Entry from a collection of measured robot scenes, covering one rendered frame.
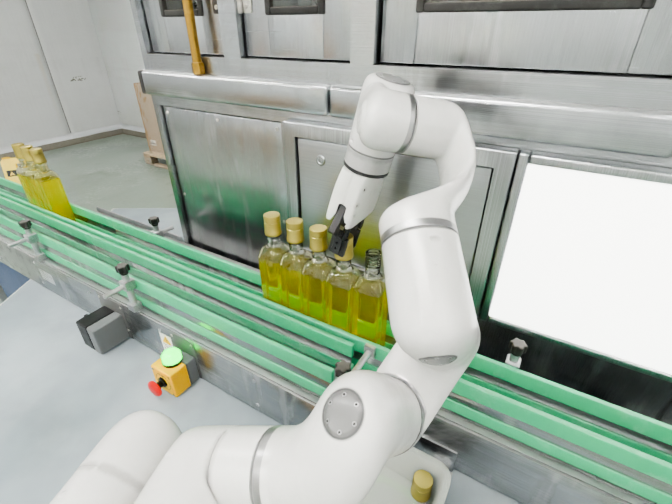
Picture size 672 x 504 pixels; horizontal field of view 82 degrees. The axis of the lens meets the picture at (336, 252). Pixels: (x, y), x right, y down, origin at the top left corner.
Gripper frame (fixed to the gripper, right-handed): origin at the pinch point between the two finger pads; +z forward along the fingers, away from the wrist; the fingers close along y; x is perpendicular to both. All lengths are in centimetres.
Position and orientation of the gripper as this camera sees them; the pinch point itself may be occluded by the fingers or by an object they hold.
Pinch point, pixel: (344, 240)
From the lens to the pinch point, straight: 70.6
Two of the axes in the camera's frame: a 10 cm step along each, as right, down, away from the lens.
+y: -5.2, 4.3, -7.4
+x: 8.2, 4.8, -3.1
